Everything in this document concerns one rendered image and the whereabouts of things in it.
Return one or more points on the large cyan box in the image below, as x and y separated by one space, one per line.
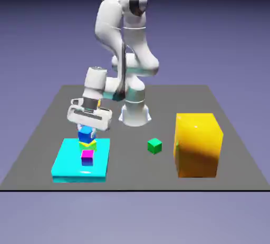
69 163

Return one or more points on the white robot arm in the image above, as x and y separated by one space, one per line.
135 43

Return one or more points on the small magenta cube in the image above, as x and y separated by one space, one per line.
87 157

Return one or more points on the small yellow cube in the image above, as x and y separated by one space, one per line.
88 146

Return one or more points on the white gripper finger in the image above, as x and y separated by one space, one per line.
79 126
93 133

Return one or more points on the large yellow box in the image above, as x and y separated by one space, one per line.
197 142

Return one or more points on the small blue cube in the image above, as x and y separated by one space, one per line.
85 135

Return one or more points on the small green cube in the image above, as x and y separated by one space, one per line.
154 146

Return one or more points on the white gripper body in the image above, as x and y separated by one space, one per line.
88 118

